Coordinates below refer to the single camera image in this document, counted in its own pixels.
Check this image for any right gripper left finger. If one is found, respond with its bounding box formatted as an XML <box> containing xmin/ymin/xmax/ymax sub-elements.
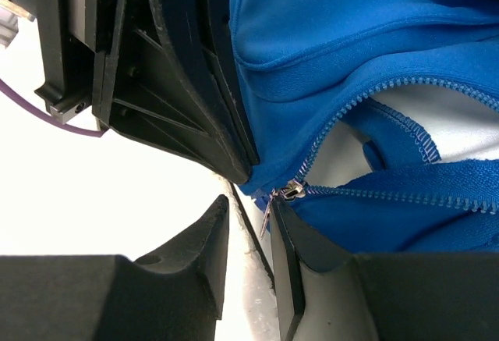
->
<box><xmin>1</xmin><ymin>195</ymin><xmax>229</xmax><ymax>340</ymax></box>

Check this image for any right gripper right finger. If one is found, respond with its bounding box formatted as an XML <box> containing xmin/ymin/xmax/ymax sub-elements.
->
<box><xmin>269</xmin><ymin>199</ymin><xmax>498</xmax><ymax>340</ymax></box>

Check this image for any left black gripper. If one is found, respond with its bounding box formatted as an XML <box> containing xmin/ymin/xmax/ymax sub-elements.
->
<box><xmin>1</xmin><ymin>0</ymin><xmax>252</xmax><ymax>184</ymax></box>

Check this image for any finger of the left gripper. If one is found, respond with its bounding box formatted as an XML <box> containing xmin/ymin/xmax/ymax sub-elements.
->
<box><xmin>190</xmin><ymin>0</ymin><xmax>259</xmax><ymax>166</ymax></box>

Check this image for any silver zipper pull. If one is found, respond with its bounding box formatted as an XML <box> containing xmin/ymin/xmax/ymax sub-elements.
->
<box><xmin>259</xmin><ymin>179</ymin><xmax>305</xmax><ymax>240</ymax></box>

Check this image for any blue zip jacket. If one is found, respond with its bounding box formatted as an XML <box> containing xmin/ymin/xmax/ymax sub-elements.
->
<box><xmin>230</xmin><ymin>0</ymin><xmax>498</xmax><ymax>253</ymax></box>

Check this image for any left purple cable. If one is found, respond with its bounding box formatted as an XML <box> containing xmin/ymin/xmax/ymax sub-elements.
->
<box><xmin>0</xmin><ymin>79</ymin><xmax>108</xmax><ymax>139</ymax></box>

